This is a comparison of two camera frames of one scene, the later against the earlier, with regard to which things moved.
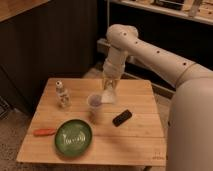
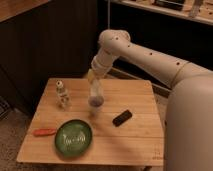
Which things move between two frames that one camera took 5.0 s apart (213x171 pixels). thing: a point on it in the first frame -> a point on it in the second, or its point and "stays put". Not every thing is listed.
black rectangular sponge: (121, 118) stays put
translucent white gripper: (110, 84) -> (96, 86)
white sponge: (108, 96) -> (90, 75)
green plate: (73, 137) stays put
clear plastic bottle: (63, 99) stays put
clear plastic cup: (94, 101) stays put
